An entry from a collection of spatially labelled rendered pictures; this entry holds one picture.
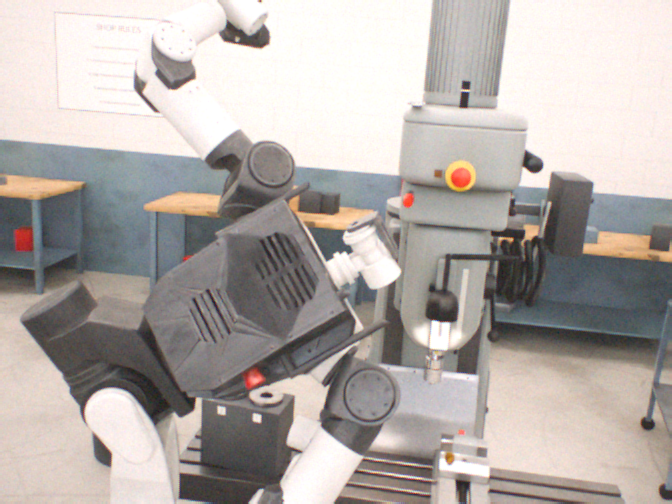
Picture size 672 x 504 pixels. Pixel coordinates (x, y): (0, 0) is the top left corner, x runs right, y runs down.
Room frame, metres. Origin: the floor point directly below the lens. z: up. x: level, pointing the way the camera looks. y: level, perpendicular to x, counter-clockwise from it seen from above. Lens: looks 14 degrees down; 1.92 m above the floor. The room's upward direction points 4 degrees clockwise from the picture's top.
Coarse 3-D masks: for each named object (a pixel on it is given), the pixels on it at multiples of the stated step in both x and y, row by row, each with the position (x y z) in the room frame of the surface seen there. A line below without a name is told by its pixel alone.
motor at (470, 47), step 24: (432, 0) 1.79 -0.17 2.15; (456, 0) 1.71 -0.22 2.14; (480, 0) 1.70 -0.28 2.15; (504, 0) 1.73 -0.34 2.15; (432, 24) 1.78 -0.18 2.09; (456, 24) 1.71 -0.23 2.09; (480, 24) 1.70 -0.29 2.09; (504, 24) 1.75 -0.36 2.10; (432, 48) 1.76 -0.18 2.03; (456, 48) 1.71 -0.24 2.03; (480, 48) 1.70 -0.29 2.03; (504, 48) 1.77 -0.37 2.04; (432, 72) 1.75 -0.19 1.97; (456, 72) 1.70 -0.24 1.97; (480, 72) 1.71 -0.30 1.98; (432, 96) 1.74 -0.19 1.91; (456, 96) 1.70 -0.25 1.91; (480, 96) 1.71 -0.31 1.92
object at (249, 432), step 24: (216, 408) 1.55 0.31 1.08; (240, 408) 1.53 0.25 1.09; (264, 408) 1.53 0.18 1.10; (288, 408) 1.57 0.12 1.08; (216, 432) 1.54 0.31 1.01; (240, 432) 1.53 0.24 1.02; (264, 432) 1.51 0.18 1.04; (288, 432) 1.58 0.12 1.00; (216, 456) 1.54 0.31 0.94; (240, 456) 1.53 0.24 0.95; (264, 456) 1.51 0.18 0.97; (288, 456) 1.59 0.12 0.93
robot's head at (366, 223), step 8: (368, 216) 1.14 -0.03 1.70; (376, 216) 1.12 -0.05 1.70; (352, 224) 1.15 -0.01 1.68; (360, 224) 1.12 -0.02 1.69; (368, 224) 1.12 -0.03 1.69; (376, 224) 1.11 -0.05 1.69; (384, 224) 1.14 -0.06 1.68; (352, 232) 1.12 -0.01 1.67; (360, 232) 1.11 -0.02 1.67; (368, 232) 1.11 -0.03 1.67; (384, 232) 1.12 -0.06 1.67; (344, 240) 1.13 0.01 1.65; (352, 240) 1.11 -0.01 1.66; (384, 240) 1.12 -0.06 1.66; (392, 240) 1.15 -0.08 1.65; (392, 248) 1.12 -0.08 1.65; (392, 256) 1.12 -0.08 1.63
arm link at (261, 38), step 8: (264, 24) 1.62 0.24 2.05; (224, 32) 1.57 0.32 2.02; (256, 32) 1.54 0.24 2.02; (264, 32) 1.62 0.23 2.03; (224, 40) 1.61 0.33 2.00; (232, 40) 1.61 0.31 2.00; (240, 40) 1.54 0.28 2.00; (248, 40) 1.54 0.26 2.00; (256, 40) 1.58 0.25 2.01; (264, 40) 1.61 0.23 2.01
